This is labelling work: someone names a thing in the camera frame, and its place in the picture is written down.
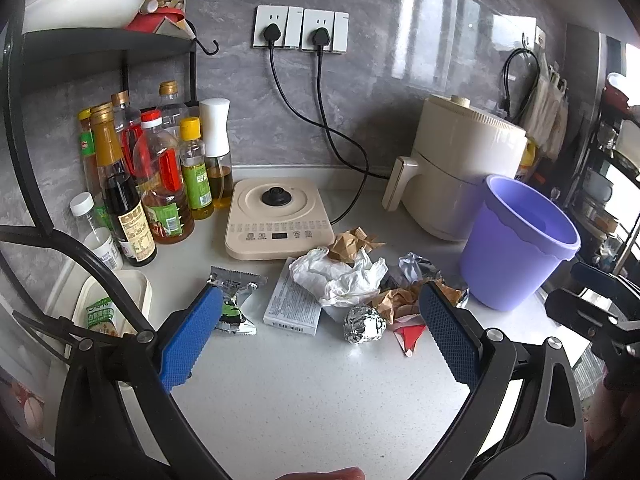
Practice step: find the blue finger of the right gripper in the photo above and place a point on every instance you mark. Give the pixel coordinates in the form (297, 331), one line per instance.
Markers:
(597, 280)

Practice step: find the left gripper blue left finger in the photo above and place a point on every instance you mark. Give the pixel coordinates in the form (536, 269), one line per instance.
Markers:
(184, 334)

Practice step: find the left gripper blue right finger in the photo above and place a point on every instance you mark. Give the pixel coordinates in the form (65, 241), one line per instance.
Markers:
(457, 344)

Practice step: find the red paper carton piece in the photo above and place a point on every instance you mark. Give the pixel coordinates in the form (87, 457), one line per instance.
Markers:
(408, 336)

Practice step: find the aluminium foil ball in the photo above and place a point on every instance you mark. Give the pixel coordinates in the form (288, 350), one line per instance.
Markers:
(363, 324)

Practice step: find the black dish rack right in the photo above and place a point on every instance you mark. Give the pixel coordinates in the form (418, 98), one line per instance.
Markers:
(601, 147)

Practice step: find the silver snack wrapper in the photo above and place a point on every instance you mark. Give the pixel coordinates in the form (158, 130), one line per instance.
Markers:
(236, 287)

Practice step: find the brown torn paper bag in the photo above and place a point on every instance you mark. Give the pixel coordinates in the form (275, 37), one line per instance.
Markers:
(398, 303)

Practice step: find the purple plastic bucket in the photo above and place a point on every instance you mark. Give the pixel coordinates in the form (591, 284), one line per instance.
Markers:
(518, 239)

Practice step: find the silver crumpled foil wrapper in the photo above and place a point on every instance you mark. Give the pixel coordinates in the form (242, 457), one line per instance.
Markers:
(416, 268)

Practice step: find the white tray with packet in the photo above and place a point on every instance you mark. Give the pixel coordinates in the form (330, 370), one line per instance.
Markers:
(76, 290)

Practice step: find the small white cardboard box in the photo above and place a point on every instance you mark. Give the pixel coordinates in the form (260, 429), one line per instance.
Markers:
(291, 307)

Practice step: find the dark soy sauce bottle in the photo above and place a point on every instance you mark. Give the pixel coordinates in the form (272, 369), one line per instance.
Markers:
(121, 198)

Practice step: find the white crumpled plastic bag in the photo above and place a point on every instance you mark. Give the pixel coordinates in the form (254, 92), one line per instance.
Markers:
(335, 283)

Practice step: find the yellow detergent bottle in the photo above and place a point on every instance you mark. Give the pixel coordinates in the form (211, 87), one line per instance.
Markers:
(528, 161)

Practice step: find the small white cap jar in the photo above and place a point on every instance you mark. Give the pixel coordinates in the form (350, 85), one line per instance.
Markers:
(93, 232)

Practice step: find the brown crumpled paper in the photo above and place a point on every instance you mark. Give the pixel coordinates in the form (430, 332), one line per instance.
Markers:
(347, 245)

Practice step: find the cream air fryer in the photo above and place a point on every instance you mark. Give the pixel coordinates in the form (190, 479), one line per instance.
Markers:
(456, 147)

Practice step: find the beige induction cooker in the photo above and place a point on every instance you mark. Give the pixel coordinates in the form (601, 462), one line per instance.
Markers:
(275, 219)

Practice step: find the yellow cap green label bottle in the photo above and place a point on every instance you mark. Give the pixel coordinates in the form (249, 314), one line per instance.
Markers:
(195, 177)

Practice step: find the hanging cloth bags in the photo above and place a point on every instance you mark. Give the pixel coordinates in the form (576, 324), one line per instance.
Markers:
(546, 113)

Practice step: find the white top oil sprayer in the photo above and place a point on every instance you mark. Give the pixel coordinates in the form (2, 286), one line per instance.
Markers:
(214, 121)

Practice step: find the red cap oil bottle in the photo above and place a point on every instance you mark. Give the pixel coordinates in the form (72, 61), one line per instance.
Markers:
(159, 181)

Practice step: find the green label sauce bottle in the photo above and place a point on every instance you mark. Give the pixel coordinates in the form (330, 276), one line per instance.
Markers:
(88, 154)

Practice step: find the red label sauce bottle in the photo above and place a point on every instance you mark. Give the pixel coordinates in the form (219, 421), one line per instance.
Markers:
(127, 123)

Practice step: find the gold cap clear bottle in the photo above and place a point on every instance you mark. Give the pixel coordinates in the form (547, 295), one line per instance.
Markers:
(171, 107)

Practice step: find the black metal shelf rack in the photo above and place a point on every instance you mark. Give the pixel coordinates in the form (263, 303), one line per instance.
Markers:
(112, 393)

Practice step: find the red container on shelf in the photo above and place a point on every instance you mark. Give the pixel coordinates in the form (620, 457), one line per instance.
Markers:
(151, 15)

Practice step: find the white bowl on shelf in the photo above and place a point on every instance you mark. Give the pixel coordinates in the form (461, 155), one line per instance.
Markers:
(59, 14)

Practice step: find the white double wall socket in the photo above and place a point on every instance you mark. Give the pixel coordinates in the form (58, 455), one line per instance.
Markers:
(297, 25)

